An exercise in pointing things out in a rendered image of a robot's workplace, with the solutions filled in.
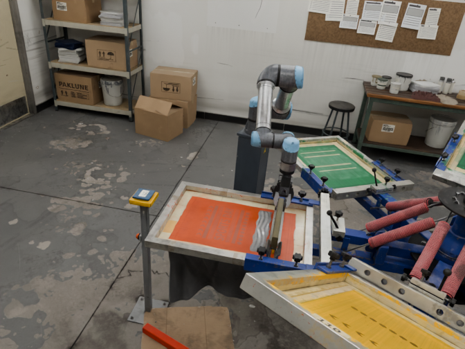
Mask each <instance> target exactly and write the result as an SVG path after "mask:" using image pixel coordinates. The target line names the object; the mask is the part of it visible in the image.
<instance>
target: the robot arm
mask: <svg viewBox="0 0 465 349"><path fill-rule="evenodd" d="M303 81H304V68H303V67H302V66H293V65H284V64H271V65H269V66H267V67H266V68H265V69H264V70H263V71H262V72H261V73H260V75H259V77H258V79H257V89H258V96H255V97H253V98H251V100H250V104H249V110H248V120H247V123H246V125H245V127H244V132H245V133H246V134H248V135H251V142H250V144H251V145H252V146H254V147H267V148H274V149H282V156H281V161H280V162H279V163H280V172H281V173H282V174H279V177H278V182H277V185H275V187H274V189H273V201H274V204H275V207H276V206H277V202H278V198H279V197H286V208H288V207H289V205H290V203H291V200H292V199H293V195H294V191H293V188H292V187H293V185H292V183H293V177H292V176H291V175H292V174H294V171H295V167H296V163H297V157H298V150H299V148H300V142H299V140H298V139H297V138H296V137H295V136H294V134H293V133H291V132H283V133H282V134H276V133H271V119H281V120H288V119H289V118H290V117H291V113H292V109H293V105H292V103H291V102H290V101H291V98H292V96H293V92H295V91H297V90H298V89H302V88H303ZM275 87H279V91H278V93H277V98H275V99H274V100H273V90H274V88H275Z"/></svg>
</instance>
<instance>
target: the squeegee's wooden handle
mask: <svg viewBox="0 0 465 349"><path fill-rule="evenodd" d="M283 205H284V199H283V198H279V200H278V204H277V212H276V216H275V223H274V228H273V235H272V240H271V248H270V249H273V250H277V242H278V238H279V232H280V224H281V219H282V210H283Z"/></svg>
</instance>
